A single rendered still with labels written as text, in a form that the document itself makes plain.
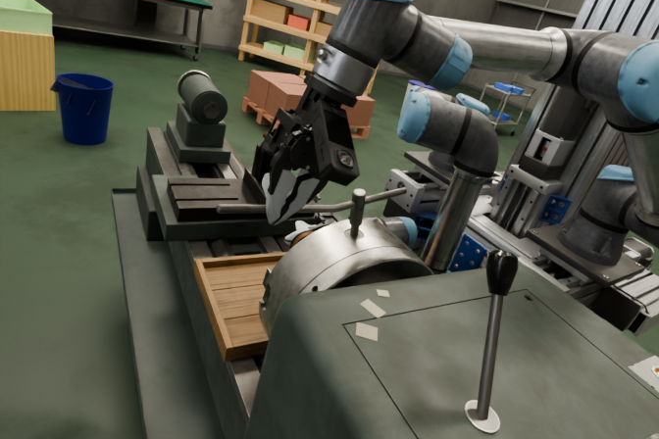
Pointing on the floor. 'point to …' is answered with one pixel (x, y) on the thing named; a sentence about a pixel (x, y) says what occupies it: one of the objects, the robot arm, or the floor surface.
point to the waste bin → (83, 107)
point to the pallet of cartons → (258, 102)
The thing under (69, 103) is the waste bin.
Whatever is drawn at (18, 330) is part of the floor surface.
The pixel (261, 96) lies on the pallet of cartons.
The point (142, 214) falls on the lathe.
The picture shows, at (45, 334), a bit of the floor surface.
